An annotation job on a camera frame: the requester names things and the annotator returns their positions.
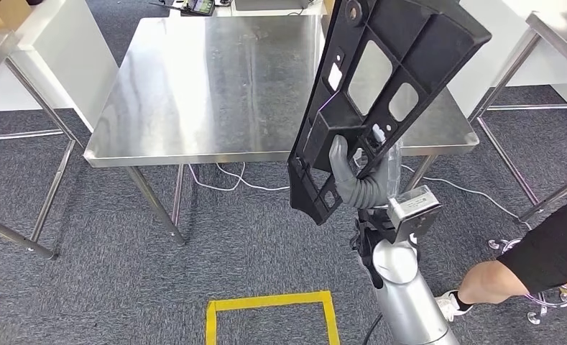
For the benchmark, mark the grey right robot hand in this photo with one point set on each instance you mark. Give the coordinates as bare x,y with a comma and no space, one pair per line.
392,171

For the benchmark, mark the long black plastic part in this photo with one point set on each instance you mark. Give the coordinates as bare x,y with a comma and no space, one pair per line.
430,47

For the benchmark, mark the stainless steel workbench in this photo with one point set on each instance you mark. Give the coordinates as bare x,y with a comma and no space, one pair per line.
207,85

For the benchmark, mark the person's white shoe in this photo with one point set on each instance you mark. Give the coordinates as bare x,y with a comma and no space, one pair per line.
447,307

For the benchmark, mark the white cabinet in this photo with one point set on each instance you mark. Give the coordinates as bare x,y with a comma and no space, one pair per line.
73,62
492,38

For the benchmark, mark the person's leg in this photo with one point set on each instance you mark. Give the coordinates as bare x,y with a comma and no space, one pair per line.
549,247

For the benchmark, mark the yellow floor tape square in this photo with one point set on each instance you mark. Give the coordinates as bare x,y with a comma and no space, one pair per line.
269,301

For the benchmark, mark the chrome chair base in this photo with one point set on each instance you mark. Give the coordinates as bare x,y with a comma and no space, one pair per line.
549,304

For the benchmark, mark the white desk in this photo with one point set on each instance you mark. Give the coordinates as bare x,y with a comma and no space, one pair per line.
223,11

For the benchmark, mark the black remote controller with screen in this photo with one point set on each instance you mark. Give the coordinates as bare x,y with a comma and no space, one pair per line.
200,6

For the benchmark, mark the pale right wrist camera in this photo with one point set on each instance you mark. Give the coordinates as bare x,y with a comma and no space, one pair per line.
414,209

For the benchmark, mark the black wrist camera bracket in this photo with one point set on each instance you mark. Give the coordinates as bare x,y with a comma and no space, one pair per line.
366,238

